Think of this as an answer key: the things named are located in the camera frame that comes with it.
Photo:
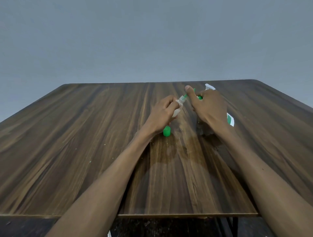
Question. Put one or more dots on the person's right hand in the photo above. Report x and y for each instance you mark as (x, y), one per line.
(211, 107)

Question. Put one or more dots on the green bottle cap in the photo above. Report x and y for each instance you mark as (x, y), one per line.
(167, 131)

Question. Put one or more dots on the person's right thumb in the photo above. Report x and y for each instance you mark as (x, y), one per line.
(191, 94)

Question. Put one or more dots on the person's left forearm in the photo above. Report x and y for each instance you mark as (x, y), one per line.
(110, 180)

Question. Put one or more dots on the person's left hand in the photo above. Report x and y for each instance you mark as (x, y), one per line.
(159, 114)

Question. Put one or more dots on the green pump head with tube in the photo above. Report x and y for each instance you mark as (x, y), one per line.
(199, 97)

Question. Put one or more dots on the clear spray bottle white trigger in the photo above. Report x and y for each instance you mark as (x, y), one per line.
(230, 119)

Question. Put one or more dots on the small clear plastic bottle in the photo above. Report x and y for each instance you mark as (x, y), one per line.
(180, 100)

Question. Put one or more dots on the person's left fingers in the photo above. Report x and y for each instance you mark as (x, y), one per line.
(171, 100)

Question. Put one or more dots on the person's right forearm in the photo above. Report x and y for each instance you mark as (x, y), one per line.
(264, 175)

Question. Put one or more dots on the black metal table leg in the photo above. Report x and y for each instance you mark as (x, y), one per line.
(232, 227)

